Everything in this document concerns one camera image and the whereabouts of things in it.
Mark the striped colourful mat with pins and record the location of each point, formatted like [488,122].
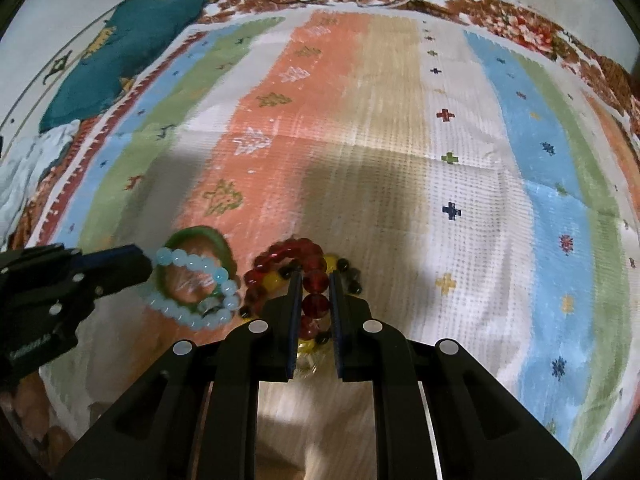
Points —
[483,192]

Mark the floral brown bedsheet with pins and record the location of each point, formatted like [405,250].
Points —
[519,25]

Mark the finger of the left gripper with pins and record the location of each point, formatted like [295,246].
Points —
[110,271]

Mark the green jade bangle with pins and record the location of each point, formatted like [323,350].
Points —
[192,265]

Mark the teal quilted pillow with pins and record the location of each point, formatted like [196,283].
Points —
[138,32]

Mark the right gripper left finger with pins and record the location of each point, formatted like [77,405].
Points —
[193,413]

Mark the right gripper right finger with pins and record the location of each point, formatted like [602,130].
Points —
[439,414]

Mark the person's left hand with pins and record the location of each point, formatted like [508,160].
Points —
[32,417]

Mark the white crumpled cloth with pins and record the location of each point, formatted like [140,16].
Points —
[25,167]

